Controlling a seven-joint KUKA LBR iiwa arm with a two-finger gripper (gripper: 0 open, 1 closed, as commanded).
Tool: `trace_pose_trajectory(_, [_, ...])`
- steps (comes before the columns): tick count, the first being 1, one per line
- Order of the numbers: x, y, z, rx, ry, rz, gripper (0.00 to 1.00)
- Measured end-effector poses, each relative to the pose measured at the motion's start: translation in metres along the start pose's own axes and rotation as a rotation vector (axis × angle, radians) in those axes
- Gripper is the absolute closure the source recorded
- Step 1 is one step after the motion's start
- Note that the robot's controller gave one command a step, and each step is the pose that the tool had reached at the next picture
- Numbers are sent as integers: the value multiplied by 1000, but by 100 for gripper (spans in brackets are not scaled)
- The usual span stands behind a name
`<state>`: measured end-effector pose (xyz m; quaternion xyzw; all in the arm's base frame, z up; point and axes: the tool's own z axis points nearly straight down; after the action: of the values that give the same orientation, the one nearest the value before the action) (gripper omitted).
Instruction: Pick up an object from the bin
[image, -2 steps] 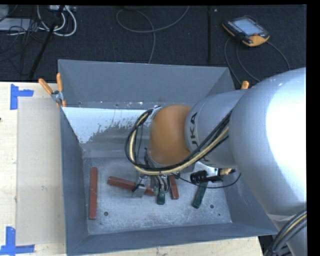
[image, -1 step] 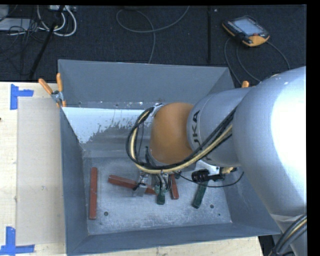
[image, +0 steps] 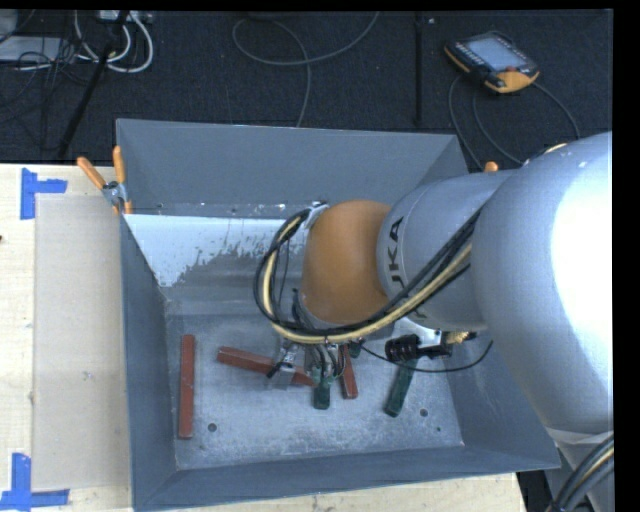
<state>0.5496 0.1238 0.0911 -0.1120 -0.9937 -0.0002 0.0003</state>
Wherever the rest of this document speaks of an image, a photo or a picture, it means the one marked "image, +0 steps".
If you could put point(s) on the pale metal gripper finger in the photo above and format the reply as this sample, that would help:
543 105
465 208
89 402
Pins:
287 357
283 377

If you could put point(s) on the dark green flat block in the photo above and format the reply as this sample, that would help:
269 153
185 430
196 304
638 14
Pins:
398 395
322 397

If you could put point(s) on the red-brown flat block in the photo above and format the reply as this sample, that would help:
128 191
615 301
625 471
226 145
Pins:
349 385
186 390
242 359

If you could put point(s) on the grey metal bin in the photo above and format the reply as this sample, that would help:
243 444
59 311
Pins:
280 435

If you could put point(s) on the pale cardboard board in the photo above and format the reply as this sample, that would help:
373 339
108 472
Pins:
75 325

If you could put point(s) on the black cylinder on white bracket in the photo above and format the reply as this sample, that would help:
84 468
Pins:
403 348

